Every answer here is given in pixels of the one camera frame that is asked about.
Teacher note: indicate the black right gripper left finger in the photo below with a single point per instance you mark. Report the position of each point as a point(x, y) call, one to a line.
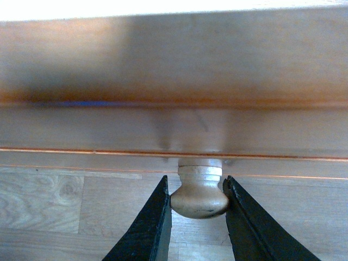
point(148, 237)

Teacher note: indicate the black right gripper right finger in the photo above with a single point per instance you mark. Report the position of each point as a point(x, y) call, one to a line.
point(254, 233)

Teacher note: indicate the drawer round knob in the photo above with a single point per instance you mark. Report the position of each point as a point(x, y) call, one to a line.
point(199, 196)

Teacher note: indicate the wooden drawer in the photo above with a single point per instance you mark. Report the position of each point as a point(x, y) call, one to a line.
point(264, 90)

